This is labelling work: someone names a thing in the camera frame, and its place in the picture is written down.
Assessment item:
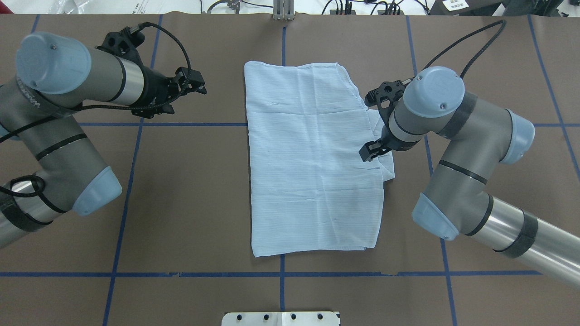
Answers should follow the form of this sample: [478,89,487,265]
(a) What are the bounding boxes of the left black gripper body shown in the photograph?
[96,26,182,114]

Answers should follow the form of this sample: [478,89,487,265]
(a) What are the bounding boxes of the light blue button-up shirt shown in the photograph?
[244,61,395,258]

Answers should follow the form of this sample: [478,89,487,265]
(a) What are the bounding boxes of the clear plastic bag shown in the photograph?
[48,0,149,14]

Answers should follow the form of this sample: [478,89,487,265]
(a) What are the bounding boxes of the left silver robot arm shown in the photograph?
[0,22,207,248]

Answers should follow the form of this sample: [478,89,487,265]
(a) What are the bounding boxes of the white pedestal column with base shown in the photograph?
[221,311,342,326]

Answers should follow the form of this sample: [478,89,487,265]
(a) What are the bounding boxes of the black box white label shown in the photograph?
[428,0,503,16]

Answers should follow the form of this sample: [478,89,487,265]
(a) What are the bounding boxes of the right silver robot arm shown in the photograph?
[359,66,580,288]

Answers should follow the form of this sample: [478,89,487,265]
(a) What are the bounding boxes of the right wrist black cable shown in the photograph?
[406,19,507,84]

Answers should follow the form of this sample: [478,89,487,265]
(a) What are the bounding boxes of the aluminium frame post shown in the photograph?
[273,0,295,21]

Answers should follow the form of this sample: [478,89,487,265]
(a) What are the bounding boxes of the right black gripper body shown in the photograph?
[364,80,417,151]

